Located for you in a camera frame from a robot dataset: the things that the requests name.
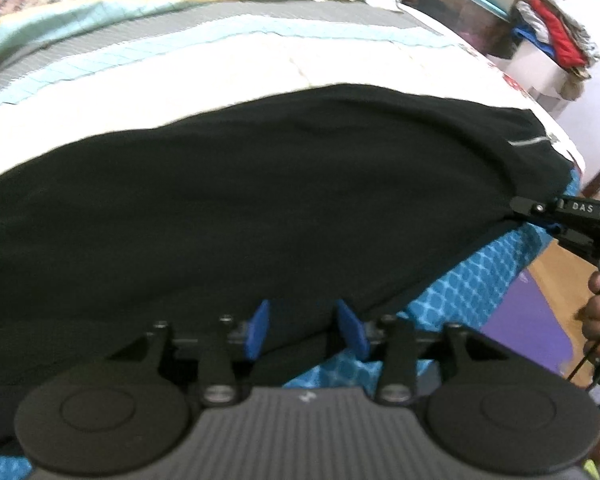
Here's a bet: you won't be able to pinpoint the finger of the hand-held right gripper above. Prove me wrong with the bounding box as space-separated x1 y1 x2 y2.
509 195 565 234

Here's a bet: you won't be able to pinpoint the pile of colourful clothes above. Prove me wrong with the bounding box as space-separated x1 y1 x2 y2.
512 0 600 102

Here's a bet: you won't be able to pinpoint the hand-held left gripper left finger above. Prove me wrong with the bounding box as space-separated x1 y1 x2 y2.
107 300 273 407

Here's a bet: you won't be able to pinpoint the purple floor mat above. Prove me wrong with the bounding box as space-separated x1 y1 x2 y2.
480 264 599 377

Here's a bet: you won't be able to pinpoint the black cable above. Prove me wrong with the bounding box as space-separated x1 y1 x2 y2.
567 330 600 384

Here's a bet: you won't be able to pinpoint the black pants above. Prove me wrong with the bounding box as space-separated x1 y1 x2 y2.
0 82 576 456

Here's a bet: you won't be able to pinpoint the patterned teal and beige bedsheet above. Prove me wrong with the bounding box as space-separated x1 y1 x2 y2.
0 0 587 480

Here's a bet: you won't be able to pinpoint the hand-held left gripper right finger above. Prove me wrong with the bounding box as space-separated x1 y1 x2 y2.
332 299 504 407

